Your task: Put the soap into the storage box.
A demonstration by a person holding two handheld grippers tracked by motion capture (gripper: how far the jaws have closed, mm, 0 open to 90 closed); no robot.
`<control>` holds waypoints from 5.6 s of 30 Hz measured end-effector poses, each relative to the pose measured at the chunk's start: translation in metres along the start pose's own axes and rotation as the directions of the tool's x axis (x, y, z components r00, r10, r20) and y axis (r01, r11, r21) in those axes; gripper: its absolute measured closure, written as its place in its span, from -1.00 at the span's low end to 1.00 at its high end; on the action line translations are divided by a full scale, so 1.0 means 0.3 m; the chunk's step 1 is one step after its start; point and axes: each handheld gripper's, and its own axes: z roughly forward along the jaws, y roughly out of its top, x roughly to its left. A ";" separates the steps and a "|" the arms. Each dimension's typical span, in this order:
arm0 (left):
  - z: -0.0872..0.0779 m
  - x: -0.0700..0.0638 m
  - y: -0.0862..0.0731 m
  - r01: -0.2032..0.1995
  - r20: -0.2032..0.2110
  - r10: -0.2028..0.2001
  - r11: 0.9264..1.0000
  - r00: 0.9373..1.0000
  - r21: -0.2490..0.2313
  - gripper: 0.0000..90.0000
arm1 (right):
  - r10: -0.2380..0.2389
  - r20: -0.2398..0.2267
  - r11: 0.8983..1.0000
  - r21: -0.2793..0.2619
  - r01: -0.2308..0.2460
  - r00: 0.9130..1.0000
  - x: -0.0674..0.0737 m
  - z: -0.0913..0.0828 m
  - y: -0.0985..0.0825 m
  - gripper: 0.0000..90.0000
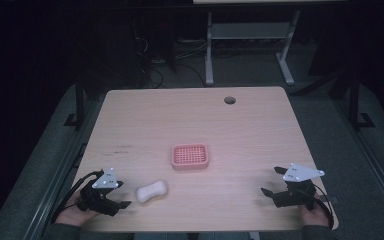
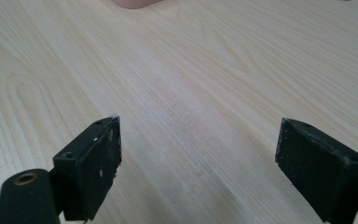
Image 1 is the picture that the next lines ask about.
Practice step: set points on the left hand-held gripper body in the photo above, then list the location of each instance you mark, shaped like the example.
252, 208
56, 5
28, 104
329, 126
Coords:
97, 200

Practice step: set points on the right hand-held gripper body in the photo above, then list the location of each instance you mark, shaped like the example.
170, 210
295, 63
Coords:
296, 197

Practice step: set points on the white soap bar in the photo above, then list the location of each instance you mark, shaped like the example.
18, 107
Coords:
151, 191

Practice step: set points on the pink soap dish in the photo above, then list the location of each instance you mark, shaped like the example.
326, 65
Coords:
190, 156

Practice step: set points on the person's right hand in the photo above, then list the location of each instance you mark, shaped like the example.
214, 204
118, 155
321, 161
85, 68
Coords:
315, 218

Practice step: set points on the person's left hand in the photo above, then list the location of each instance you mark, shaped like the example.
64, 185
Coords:
72, 215

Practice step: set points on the black metal stand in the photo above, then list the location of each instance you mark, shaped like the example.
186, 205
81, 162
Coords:
79, 100
355, 100

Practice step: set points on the white metal desk frame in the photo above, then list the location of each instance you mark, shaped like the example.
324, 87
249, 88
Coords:
250, 30

